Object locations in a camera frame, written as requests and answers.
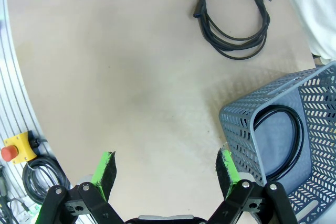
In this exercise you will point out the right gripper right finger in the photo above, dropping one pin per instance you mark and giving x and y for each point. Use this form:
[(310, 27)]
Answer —
[(249, 205)]

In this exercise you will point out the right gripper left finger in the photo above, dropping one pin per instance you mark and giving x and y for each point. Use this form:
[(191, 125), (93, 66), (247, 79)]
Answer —
[(86, 205)]

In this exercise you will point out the blue-grey plastic basket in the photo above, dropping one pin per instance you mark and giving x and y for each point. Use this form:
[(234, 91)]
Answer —
[(278, 140)]

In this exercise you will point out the yellow emergency stop button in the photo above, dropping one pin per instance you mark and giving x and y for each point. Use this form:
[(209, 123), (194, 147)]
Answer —
[(21, 148)]

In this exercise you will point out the person in white sweatshirt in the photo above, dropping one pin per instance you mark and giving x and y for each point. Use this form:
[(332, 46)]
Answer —
[(315, 11)]

